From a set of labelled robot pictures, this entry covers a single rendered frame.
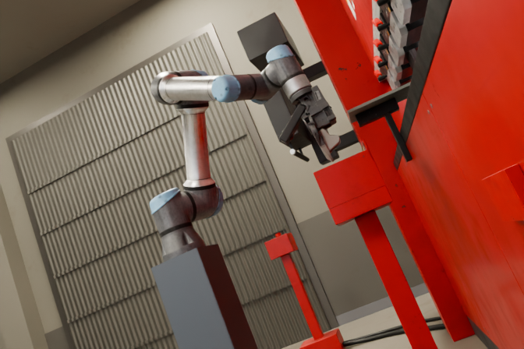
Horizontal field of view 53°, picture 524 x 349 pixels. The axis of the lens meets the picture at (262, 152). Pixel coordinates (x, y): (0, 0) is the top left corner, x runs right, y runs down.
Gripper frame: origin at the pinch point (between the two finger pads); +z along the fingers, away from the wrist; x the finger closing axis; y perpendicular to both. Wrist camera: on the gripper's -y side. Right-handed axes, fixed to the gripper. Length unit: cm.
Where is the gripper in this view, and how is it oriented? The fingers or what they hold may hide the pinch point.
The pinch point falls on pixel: (328, 158)
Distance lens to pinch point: 145.9
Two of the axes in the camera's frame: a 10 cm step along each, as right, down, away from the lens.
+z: 4.6, 8.6, -2.2
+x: 1.9, 1.5, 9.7
